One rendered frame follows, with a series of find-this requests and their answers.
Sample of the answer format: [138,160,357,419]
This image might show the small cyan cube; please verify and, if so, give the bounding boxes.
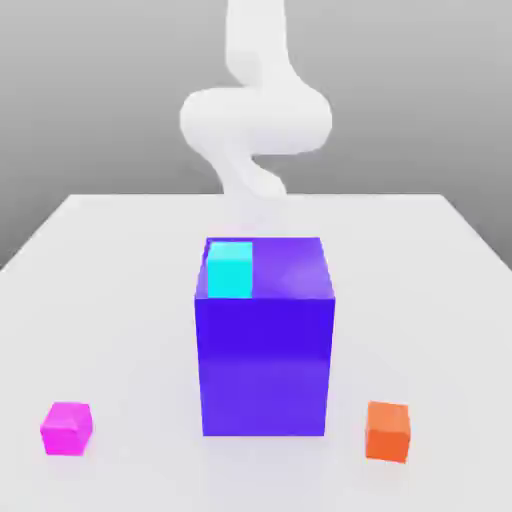
[206,240,254,300]

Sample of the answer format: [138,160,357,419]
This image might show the small orange cube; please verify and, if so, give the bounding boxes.
[364,400,412,465]

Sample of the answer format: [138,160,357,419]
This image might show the small magenta cube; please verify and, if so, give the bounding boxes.
[39,401,94,457]

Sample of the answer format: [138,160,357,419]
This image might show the large purple box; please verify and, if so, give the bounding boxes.
[193,236,336,438]

